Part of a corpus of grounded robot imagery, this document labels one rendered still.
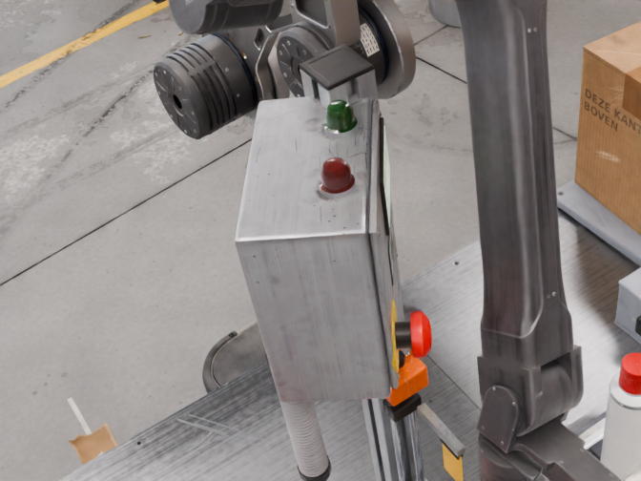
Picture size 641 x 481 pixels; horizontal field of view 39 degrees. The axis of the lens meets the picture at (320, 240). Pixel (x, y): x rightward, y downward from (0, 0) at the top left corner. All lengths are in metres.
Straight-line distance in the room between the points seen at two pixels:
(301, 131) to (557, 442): 0.34
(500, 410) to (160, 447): 0.69
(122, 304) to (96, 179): 0.64
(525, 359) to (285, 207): 0.23
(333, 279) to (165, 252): 2.25
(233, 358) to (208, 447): 0.89
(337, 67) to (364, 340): 0.22
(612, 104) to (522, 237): 0.73
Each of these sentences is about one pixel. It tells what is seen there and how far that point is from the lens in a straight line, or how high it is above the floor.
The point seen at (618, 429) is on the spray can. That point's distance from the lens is 1.11.
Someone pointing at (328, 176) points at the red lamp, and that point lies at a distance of 0.64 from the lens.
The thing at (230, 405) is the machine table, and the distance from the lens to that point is 1.36.
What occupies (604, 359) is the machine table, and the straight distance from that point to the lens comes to 1.37.
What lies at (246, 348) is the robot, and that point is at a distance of 2.21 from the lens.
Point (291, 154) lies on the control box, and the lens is 0.69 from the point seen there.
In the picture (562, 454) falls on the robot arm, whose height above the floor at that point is 1.23.
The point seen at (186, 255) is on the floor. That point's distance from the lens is 2.85.
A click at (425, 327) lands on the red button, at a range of 0.73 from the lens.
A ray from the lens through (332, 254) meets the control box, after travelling 0.63.
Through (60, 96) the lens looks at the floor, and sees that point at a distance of 3.77.
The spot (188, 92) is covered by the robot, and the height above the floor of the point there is 0.94.
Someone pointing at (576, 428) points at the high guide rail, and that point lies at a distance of 1.14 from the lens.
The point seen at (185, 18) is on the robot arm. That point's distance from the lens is 1.01.
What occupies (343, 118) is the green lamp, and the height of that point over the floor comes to 1.49.
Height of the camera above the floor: 1.90
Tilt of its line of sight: 43 degrees down
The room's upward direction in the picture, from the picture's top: 11 degrees counter-clockwise
